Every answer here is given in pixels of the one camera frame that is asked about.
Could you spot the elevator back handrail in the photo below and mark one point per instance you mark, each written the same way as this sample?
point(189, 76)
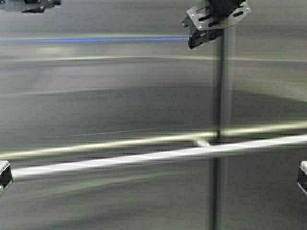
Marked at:
point(217, 151)

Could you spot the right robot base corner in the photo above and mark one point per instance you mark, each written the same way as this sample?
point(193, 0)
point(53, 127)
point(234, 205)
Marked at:
point(302, 176)

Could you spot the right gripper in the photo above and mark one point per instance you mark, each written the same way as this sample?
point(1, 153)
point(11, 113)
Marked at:
point(207, 19)

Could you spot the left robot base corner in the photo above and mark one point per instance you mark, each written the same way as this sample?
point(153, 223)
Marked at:
point(5, 175)

